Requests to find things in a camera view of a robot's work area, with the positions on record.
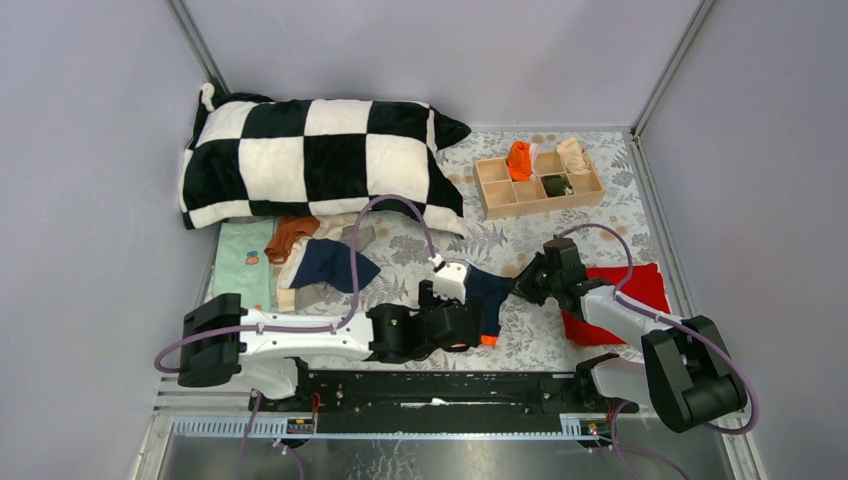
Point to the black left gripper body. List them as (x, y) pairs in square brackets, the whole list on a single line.
[(429, 303)]

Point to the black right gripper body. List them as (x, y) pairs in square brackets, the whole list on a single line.
[(554, 284)]

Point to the navy underwear orange trim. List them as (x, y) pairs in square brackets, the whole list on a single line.
[(493, 290)]

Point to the wooden compartment organizer box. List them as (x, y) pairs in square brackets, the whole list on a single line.
[(502, 197)]

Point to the orange underwear white trim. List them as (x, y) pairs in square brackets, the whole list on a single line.
[(520, 161)]

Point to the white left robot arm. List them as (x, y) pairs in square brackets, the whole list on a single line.
[(224, 342)]

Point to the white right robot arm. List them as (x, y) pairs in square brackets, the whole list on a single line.
[(686, 376)]

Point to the rolled dark green garment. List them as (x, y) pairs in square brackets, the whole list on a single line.
[(557, 185)]

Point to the floral bed sheet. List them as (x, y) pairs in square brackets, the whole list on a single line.
[(532, 338)]

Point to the red folded cloth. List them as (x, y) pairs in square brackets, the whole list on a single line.
[(646, 285)]

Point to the rolled beige garment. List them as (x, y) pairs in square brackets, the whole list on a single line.
[(570, 152)]

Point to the grey garment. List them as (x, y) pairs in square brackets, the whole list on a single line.
[(358, 242)]

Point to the plain navy garment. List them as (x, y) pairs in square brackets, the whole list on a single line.
[(328, 261)]

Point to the cream beige garment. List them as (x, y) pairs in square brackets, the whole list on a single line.
[(332, 227)]

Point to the rust brown garment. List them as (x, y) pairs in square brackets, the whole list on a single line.
[(289, 230)]

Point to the mint green printed cloth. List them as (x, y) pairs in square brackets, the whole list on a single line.
[(241, 265)]

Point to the black white checkered pillow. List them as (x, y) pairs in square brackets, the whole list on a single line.
[(252, 156)]

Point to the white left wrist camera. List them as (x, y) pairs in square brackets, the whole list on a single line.
[(450, 281)]

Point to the perforated metal cable tray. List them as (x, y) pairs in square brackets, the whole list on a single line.
[(532, 427)]

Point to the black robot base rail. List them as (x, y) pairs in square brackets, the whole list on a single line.
[(457, 395)]

